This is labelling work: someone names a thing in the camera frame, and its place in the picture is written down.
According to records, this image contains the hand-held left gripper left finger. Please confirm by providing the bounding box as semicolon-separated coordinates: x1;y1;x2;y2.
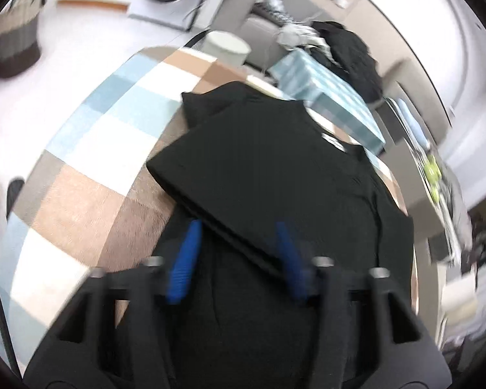
22;219;204;389

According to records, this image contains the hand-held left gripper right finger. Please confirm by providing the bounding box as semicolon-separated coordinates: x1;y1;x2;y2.
276;222;452;389

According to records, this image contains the black shirt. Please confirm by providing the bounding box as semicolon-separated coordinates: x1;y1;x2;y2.
117;81;416;389

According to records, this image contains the pile of black clothes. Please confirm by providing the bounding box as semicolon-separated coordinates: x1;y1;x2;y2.
312;20;383;104

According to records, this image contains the checkered tablecloth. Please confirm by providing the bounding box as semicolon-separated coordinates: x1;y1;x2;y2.
8;46;420;365

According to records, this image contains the green printed packet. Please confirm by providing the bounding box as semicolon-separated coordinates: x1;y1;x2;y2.
423;152;444;203

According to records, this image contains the pale blue checkered cloth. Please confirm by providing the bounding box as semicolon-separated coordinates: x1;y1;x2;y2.
267;49;385;157

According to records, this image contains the grey cloth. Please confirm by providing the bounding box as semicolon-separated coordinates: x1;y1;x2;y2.
441;166;474;264

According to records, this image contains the white box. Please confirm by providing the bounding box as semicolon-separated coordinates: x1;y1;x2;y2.
441;271;486;345

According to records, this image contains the pale blue towel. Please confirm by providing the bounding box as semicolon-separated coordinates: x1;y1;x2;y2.
389;97;430;150

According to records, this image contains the white round stool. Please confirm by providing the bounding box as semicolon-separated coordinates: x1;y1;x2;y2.
204;30;252;67

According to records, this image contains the white crumpled cloth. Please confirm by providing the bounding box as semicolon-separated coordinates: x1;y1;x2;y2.
277;22;329;49

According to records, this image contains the black white checkered cloth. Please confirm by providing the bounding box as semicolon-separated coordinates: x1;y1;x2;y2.
259;2;296;29

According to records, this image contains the grey sofa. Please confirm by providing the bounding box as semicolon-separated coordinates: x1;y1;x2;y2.
192;0;442;102

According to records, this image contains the striped woven laundry basket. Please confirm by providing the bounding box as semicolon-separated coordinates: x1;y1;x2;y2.
0;0;43;78

